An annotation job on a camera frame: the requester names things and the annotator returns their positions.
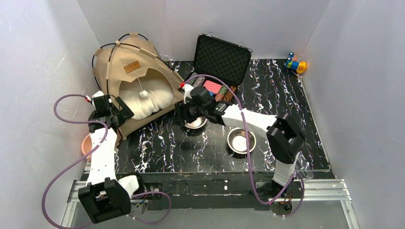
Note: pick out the white fluffy cushion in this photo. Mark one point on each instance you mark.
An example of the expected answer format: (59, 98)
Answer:
(160, 96)

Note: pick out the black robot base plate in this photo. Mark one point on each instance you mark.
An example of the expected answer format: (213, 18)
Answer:
(205, 190)

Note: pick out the steel pet bowl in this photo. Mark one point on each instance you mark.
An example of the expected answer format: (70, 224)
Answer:
(198, 123)
(236, 141)

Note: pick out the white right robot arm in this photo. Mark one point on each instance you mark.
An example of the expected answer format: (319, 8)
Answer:
(283, 134)

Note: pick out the pink double bowl holder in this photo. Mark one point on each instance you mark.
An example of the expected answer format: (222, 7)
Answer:
(86, 145)

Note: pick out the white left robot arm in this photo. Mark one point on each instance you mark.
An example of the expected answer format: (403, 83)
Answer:
(104, 196)

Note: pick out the white pompom toy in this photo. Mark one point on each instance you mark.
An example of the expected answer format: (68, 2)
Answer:
(143, 94)

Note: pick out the black poker chip case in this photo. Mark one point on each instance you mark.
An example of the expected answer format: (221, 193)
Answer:
(220, 66)

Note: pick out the colourful toy train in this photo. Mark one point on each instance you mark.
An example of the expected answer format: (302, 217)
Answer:
(293, 64)

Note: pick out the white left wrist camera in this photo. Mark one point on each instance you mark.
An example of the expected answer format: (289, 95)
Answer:
(97, 94)

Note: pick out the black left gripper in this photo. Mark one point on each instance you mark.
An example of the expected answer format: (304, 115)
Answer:
(114, 110)

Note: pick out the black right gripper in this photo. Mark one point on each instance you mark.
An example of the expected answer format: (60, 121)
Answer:
(186, 111)

